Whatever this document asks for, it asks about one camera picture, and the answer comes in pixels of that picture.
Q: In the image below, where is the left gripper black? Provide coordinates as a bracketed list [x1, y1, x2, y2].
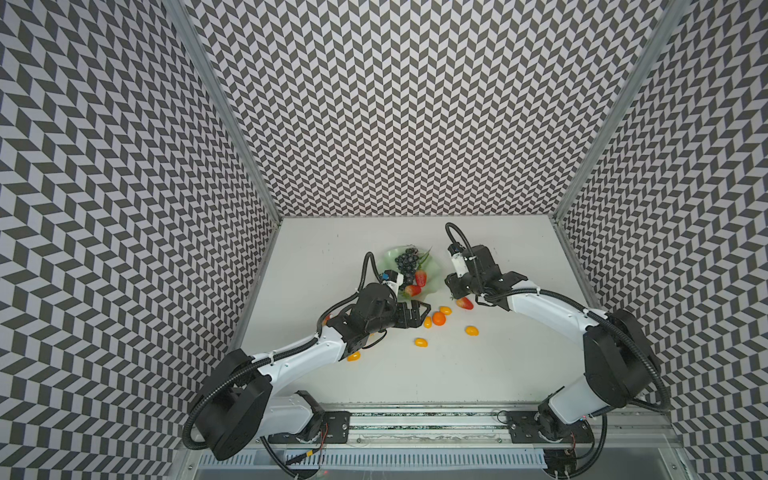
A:
[367, 299, 432, 334]

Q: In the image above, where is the strawberry red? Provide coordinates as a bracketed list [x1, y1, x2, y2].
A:
[414, 270, 428, 288]

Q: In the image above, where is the green wavy glass bowl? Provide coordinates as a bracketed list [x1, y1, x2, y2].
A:
[377, 244, 442, 300]

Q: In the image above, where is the dark grape bunch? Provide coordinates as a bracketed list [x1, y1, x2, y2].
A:
[395, 247, 420, 290]

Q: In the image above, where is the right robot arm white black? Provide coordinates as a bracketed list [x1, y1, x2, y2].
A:
[445, 242, 671, 442]

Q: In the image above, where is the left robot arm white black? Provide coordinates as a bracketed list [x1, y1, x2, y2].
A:
[181, 282, 431, 460]

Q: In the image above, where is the orange right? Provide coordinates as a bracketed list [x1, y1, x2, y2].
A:
[432, 311, 447, 326]

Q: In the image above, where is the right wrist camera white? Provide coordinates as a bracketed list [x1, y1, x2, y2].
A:
[448, 242, 468, 278]

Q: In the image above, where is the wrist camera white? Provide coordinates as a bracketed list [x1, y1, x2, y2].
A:
[448, 242, 468, 278]
[380, 270, 405, 296]

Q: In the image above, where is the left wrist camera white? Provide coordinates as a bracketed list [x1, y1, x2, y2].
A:
[380, 270, 405, 296]

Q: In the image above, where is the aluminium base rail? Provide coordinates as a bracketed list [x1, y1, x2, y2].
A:
[179, 403, 691, 480]

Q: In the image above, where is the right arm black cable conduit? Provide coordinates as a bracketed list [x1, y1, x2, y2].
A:
[443, 221, 672, 414]

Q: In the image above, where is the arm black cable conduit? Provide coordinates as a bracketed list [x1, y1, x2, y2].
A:
[181, 335, 325, 451]
[443, 221, 672, 414]

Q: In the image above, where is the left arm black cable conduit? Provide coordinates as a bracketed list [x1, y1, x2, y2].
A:
[181, 335, 325, 451]

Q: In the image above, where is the right corner aluminium post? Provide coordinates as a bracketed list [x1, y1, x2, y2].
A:
[552, 0, 691, 226]

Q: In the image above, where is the corner aluminium post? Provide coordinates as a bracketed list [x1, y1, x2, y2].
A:
[163, 0, 282, 224]
[552, 0, 691, 226]

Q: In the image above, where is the left corner aluminium post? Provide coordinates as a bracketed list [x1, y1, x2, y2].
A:
[163, 0, 282, 224]

